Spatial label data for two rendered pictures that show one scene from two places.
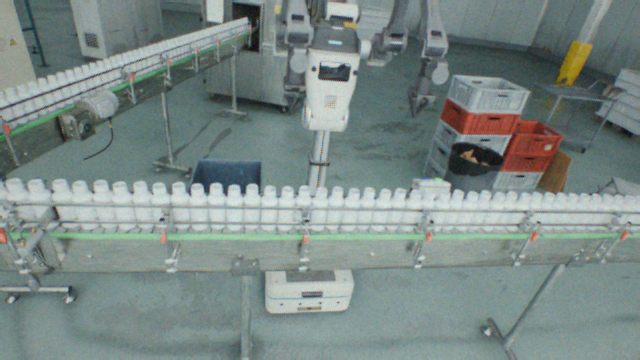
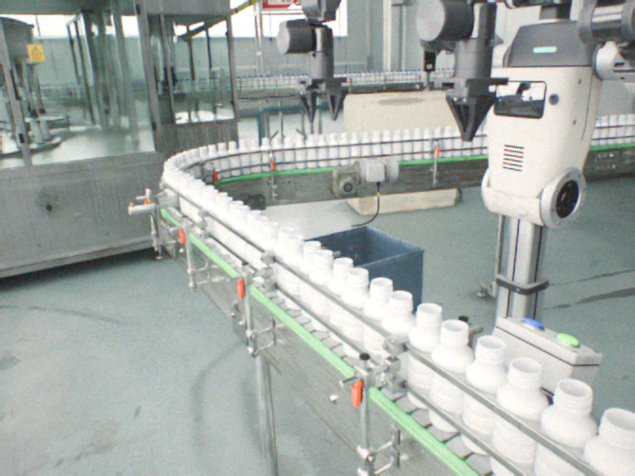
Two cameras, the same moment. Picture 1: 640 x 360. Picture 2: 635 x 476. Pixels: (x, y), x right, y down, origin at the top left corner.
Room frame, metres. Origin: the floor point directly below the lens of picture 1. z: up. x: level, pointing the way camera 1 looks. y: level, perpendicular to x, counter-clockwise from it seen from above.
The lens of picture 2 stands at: (0.74, -1.00, 1.52)
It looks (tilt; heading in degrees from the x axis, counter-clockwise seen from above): 19 degrees down; 72
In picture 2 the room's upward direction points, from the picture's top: 2 degrees counter-clockwise
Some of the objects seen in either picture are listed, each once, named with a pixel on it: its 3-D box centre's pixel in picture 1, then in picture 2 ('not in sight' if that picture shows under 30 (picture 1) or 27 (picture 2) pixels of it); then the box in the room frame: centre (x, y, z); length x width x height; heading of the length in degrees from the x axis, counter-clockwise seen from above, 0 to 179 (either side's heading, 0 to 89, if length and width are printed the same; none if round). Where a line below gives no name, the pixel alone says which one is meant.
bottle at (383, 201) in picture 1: (381, 209); (358, 313); (1.06, -0.23, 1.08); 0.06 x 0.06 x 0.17
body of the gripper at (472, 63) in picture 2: (422, 85); (472, 65); (1.23, -0.29, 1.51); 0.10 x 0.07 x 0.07; 12
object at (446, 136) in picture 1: (471, 136); not in sight; (3.33, -1.40, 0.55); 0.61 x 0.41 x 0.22; 110
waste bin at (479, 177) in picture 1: (465, 184); not in sight; (2.74, -1.27, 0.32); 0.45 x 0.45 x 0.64
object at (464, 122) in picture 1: (479, 116); not in sight; (3.33, -1.41, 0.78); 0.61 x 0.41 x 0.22; 109
